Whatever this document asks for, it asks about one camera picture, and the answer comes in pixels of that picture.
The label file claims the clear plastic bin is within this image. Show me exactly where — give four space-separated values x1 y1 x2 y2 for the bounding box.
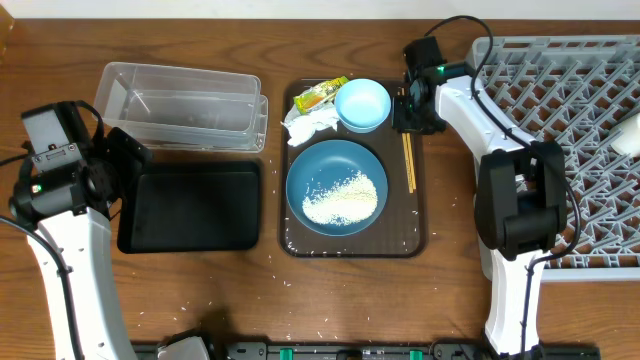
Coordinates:
94 62 268 153

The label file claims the black plastic bin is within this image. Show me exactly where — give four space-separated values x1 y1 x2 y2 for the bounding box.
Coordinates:
117 161 261 254

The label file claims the white cup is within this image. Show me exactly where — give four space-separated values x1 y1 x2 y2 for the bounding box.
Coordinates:
611 114 640 157

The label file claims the crumpled white tissue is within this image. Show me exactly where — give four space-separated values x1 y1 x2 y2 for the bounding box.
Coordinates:
282 103 340 147

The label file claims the light blue bowl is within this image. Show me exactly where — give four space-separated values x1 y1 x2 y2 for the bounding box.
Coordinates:
334 79 391 133

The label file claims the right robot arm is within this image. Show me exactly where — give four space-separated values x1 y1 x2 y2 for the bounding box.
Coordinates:
392 63 567 359

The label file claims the grey dishwasher rack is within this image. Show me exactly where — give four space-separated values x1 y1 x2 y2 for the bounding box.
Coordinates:
466 35 639 282

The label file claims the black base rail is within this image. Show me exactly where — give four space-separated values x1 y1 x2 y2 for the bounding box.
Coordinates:
133 342 602 360

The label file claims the green yellow snack wrapper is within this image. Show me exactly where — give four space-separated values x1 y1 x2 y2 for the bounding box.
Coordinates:
293 76 349 115

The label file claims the pile of white rice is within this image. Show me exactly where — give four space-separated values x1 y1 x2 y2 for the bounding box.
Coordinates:
302 172 378 226

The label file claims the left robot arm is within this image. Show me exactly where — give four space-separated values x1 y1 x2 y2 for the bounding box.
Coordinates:
20 209 154 360

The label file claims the wooden chopstick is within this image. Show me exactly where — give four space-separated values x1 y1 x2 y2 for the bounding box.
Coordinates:
406 133 417 192
400 131 415 194

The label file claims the brown serving tray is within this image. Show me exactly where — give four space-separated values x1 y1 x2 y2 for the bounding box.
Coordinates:
277 77 429 259

